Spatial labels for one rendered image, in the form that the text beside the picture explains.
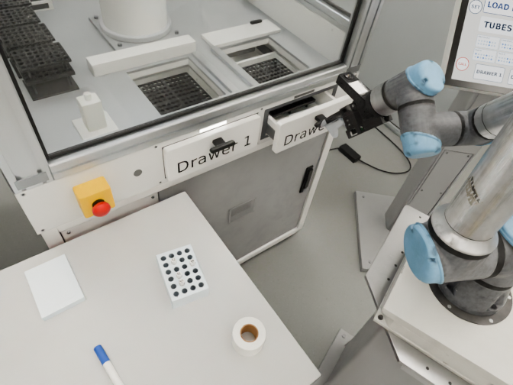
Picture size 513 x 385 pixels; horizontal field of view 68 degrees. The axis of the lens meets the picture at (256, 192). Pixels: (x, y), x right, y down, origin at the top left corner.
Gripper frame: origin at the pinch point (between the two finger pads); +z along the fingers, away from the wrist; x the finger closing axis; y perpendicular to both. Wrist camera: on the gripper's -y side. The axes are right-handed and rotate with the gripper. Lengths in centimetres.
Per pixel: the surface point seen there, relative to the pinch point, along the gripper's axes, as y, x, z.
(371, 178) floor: 35, 87, 87
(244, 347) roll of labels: 36, -53, -11
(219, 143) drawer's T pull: -5.7, -31.9, 4.6
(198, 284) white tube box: 23, -54, -1
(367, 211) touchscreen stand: 48, 63, 74
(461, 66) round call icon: 1.3, 47.2, -12.2
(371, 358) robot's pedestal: 70, -14, 9
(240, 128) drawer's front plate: -7.5, -23.8, 5.7
